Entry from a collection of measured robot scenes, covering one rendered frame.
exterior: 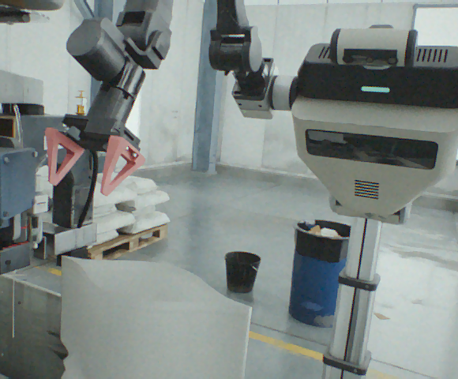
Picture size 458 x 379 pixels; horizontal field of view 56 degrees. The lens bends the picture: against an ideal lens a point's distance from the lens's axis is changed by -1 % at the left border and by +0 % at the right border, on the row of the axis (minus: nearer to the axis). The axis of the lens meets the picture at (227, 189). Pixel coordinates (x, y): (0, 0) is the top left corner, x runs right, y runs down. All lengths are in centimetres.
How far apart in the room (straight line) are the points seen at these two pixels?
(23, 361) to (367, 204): 131
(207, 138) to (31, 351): 817
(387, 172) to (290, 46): 824
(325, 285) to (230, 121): 697
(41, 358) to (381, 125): 135
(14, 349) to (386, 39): 157
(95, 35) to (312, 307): 268
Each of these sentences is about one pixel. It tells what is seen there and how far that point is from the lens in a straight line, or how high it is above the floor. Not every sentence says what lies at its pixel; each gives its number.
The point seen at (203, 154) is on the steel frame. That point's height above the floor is 41.
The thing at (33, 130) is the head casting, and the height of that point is 131.
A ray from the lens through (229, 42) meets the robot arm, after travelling 101.
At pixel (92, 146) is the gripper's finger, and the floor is 131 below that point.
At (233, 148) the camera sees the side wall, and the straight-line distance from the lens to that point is 959.
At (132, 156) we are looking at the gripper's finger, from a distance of 63.
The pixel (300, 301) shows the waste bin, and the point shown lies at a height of 15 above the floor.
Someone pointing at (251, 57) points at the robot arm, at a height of 150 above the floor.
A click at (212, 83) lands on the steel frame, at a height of 195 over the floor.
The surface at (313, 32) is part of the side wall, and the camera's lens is 919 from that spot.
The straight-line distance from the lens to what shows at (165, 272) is 100.
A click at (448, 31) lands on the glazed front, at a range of 884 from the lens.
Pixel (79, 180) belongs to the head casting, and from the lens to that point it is 112.
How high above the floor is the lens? 138
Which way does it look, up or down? 10 degrees down
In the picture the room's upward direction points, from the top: 5 degrees clockwise
